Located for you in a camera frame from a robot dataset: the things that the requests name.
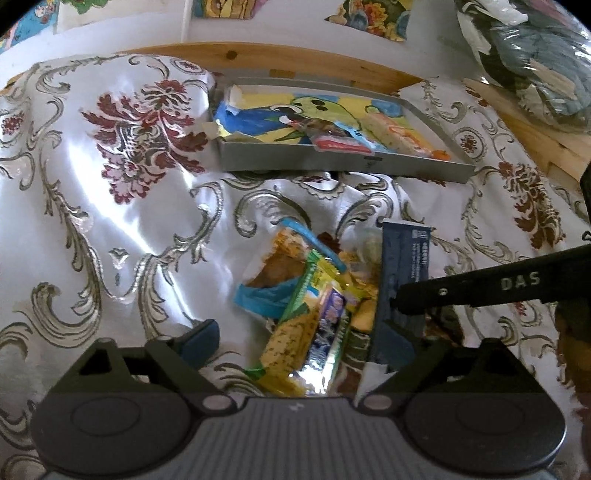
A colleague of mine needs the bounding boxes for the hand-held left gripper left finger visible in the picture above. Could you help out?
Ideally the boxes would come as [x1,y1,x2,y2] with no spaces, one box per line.
[46,319,234,414]

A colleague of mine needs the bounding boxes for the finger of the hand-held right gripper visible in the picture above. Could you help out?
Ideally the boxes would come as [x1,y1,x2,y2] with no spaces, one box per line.
[394,246,591,318]

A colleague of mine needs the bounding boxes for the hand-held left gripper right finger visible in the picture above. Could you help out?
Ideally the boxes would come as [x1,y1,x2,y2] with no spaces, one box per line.
[355,323,542,411]

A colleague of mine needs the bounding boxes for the dark blue snack bar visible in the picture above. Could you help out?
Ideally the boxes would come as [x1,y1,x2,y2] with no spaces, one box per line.
[372,220,433,371]

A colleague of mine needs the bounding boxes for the golden snack packet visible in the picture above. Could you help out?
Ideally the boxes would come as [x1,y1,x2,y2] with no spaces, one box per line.
[341,249,383,334]

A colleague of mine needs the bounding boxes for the yellow snack packet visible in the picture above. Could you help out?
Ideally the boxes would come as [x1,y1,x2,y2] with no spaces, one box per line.
[247,282,360,398]

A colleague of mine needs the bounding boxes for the clear packet with blue ends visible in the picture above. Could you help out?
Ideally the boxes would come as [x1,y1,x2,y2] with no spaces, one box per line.
[233,219,348,320]

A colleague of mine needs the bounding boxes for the green striped snack packet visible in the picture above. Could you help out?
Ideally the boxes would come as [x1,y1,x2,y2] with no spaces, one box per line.
[276,249,352,325]

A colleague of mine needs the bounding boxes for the long rice cracker pack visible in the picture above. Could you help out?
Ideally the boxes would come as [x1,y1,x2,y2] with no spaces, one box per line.
[364,112,435,158]

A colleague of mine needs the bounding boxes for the grey metal tray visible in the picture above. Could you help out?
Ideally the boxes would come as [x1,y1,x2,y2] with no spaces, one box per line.
[213,76,476,184]

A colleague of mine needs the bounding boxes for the red white snack packet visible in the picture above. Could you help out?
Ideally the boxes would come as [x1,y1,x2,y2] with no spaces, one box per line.
[313,131,376,156]

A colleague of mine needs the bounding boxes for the light blue snack packet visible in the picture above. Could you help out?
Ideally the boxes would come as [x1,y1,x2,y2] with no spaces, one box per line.
[335,120,371,140]

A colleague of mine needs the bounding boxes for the brown snack clear packet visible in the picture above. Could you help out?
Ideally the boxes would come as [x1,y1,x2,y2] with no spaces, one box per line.
[299,117,339,136]

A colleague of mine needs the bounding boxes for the floral white cloth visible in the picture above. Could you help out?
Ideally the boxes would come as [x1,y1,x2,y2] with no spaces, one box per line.
[0,52,591,480]

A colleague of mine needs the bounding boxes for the plastic bag of clothes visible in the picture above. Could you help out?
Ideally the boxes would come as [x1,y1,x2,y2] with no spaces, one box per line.
[455,0,591,136]

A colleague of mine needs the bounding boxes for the painted frog paper liner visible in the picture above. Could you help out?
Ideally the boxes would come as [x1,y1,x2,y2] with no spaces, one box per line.
[215,85,416,148]

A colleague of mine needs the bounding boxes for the swirl painting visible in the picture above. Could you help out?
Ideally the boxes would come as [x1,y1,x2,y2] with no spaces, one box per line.
[191,0,271,22]

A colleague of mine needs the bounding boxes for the wooden bed frame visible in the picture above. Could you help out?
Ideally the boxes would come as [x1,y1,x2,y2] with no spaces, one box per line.
[7,43,428,95]

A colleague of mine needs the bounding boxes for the orange-haired figure wall poster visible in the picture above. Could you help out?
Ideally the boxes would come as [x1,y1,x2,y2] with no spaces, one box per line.
[0,0,61,52]

